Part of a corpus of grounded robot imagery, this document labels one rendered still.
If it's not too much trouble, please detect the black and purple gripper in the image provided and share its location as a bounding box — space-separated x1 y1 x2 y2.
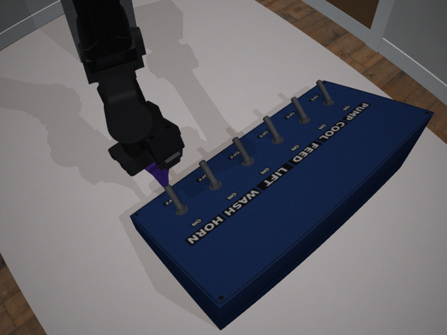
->
108 142 169 188

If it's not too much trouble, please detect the dark blue switch console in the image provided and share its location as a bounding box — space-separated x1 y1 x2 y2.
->
130 80 434 330

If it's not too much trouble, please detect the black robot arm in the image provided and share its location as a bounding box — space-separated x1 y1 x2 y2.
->
72 0 185 171

